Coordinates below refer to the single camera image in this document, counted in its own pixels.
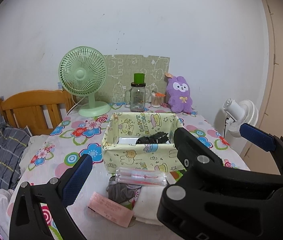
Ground black plastic bag bundle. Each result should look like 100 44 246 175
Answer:
136 132 169 144

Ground clear plastic pencil case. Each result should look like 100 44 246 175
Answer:
115 167 167 186

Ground white cloth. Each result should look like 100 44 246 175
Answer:
133 186 165 226

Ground pink tissue packet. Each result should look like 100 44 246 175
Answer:
88 192 134 228

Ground grey drawstring pouch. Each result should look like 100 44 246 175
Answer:
106 176 141 207

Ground beige door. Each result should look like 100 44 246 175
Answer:
239 0 283 176

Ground white standing fan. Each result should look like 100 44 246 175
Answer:
223 98 259 138

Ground floral tablecloth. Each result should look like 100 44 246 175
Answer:
7 103 249 239

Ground cotton swab jar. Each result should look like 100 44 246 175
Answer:
151 91 165 108

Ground purple plush bunny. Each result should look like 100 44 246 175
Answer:
166 76 192 113

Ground yellow cartoon fabric bin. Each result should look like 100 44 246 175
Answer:
101 112 183 173

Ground grey plaid pillow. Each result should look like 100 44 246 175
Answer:
0 116 30 190

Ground glass mason jar mug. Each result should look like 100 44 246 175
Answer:
125 82 146 112

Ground green plastic cup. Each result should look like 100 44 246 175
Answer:
133 73 145 85

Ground wooden bed headboard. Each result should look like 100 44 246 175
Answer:
0 90 75 135

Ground green cartoon cardboard panel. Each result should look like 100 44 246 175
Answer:
95 55 170 103

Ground green desk fan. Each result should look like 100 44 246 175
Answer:
58 46 110 118

